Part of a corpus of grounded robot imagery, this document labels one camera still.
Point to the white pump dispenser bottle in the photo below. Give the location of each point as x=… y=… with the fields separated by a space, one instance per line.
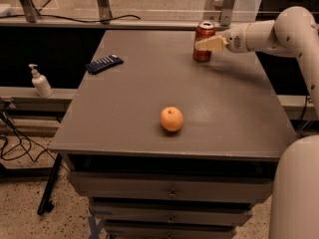
x=40 y=82

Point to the top grey drawer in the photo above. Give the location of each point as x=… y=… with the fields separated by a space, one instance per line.
x=165 y=187

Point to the black metal stand leg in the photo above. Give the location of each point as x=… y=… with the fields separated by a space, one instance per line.
x=46 y=204

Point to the middle metal bracket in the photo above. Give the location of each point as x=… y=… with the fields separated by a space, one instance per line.
x=105 y=12

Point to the dark blue snack packet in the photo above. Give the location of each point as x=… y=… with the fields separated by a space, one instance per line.
x=103 y=64

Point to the bottom grey drawer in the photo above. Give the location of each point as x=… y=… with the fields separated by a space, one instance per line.
x=167 y=231

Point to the grey drawer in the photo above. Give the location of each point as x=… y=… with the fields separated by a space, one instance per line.
x=165 y=187
x=171 y=213
x=167 y=231

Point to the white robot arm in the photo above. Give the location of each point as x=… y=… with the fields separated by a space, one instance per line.
x=293 y=34

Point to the red coke can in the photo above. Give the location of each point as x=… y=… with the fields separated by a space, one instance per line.
x=204 y=29

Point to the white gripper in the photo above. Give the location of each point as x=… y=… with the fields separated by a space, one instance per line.
x=236 y=39

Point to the metal bracket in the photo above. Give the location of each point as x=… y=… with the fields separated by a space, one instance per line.
x=226 y=12
x=30 y=12
x=105 y=12

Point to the middle grey drawer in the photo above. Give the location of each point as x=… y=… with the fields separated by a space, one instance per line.
x=171 y=213

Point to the grey drawer cabinet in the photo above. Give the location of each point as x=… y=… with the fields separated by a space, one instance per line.
x=165 y=147

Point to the orange fruit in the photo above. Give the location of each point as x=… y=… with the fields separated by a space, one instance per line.
x=171 y=119

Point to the left metal bracket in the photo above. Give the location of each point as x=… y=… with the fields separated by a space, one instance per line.
x=30 y=12

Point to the right metal bracket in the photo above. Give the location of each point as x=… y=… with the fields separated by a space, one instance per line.
x=226 y=12

